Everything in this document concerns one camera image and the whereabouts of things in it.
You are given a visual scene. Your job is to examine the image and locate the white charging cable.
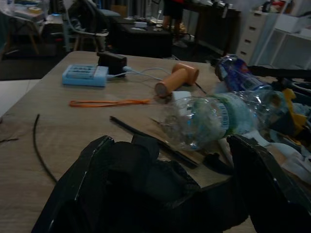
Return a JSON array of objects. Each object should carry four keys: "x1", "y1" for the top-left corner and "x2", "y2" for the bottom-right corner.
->
[{"x1": 105, "y1": 66, "x2": 176, "y2": 80}]

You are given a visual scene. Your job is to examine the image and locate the orange lanyard strap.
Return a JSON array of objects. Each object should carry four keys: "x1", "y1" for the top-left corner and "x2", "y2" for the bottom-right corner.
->
[{"x1": 69, "y1": 99, "x2": 151, "y2": 107}]

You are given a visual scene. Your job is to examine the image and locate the white shelf unit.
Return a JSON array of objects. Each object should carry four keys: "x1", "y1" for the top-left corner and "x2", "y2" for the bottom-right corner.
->
[{"x1": 252, "y1": 12, "x2": 311, "y2": 67}]

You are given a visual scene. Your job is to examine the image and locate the black low cabinet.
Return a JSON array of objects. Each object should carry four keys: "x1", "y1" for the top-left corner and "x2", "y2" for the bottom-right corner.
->
[{"x1": 111, "y1": 22, "x2": 173, "y2": 58}]

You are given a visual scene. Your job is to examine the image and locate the grey chair with wooden legs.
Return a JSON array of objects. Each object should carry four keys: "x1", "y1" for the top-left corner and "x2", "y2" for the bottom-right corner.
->
[{"x1": 63, "y1": 0, "x2": 121, "y2": 52}]

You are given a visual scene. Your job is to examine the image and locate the black box device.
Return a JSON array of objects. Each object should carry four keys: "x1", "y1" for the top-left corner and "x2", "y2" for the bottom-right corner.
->
[{"x1": 97, "y1": 51, "x2": 127, "y2": 78}]

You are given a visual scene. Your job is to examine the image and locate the white drawer cabinet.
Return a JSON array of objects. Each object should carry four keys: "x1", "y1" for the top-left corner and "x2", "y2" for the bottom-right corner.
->
[{"x1": 236, "y1": 9, "x2": 277, "y2": 64}]

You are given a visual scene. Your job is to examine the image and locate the white small card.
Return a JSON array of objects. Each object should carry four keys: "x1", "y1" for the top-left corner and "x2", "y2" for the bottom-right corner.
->
[{"x1": 171, "y1": 90, "x2": 192, "y2": 100}]

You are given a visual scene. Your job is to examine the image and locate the yellow plastic wrapper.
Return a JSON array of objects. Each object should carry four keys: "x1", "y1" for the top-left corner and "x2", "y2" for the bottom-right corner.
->
[{"x1": 283, "y1": 88, "x2": 311, "y2": 136}]

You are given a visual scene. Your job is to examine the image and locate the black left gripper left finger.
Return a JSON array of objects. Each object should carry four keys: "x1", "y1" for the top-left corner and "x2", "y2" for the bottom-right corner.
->
[{"x1": 31, "y1": 135, "x2": 115, "y2": 233}]

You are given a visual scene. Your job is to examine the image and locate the light blue battery charger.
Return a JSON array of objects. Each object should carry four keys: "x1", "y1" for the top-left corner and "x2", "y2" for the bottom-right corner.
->
[{"x1": 62, "y1": 64, "x2": 109, "y2": 87}]

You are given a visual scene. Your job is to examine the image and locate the thin black cable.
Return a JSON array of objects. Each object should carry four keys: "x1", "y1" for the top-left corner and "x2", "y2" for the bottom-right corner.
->
[{"x1": 34, "y1": 114, "x2": 58, "y2": 183}]

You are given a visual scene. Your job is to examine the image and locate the orange handheld fan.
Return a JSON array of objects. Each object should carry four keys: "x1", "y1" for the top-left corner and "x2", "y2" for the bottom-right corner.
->
[{"x1": 155, "y1": 63, "x2": 200, "y2": 98}]

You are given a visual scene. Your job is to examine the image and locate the person legs in shorts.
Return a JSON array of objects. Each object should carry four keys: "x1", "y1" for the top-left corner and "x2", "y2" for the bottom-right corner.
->
[{"x1": 162, "y1": 0, "x2": 189, "y2": 48}]

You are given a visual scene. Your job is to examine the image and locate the clear green-label plastic bottle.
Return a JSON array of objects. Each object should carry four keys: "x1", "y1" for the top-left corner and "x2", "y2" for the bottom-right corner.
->
[{"x1": 162, "y1": 89, "x2": 285, "y2": 151}]

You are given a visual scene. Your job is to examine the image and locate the clear blue-label plastic bottle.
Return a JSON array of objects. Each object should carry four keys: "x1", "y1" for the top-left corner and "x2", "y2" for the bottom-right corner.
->
[{"x1": 214, "y1": 54, "x2": 272, "y2": 92}]

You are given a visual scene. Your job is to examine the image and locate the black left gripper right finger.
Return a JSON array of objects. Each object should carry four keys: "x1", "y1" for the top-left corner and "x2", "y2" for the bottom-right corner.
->
[{"x1": 226, "y1": 134, "x2": 311, "y2": 233}]

